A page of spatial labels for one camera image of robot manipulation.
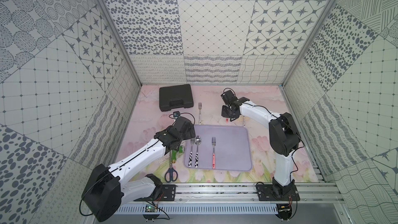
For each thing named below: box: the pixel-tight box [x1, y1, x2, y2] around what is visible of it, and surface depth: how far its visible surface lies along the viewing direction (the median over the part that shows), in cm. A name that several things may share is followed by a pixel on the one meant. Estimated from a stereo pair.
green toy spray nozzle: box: [171, 145, 183, 164], surface depth 87 cm
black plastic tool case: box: [159, 84, 194, 112], surface depth 112 cm
